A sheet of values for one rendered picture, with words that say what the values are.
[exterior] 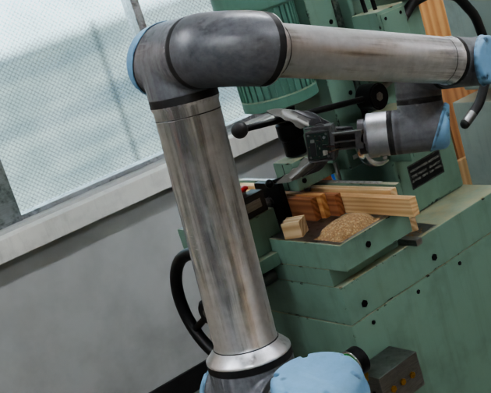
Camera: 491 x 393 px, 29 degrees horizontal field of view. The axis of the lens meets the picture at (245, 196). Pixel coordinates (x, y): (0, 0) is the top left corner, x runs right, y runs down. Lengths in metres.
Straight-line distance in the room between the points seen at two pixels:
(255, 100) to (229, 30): 0.69
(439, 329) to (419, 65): 0.77
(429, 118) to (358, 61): 0.36
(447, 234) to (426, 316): 0.20
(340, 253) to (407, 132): 0.28
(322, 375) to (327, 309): 0.57
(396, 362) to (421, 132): 0.49
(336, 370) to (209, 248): 0.28
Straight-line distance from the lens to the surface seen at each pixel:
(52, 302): 3.36
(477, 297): 2.35
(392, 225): 2.06
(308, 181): 2.18
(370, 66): 1.61
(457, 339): 2.31
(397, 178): 2.28
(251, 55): 1.44
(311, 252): 2.03
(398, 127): 1.91
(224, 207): 1.55
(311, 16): 2.17
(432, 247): 2.21
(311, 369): 1.55
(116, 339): 3.49
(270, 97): 2.09
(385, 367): 2.05
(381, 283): 2.10
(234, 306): 1.59
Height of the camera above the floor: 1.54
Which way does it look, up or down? 15 degrees down
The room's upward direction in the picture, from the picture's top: 17 degrees counter-clockwise
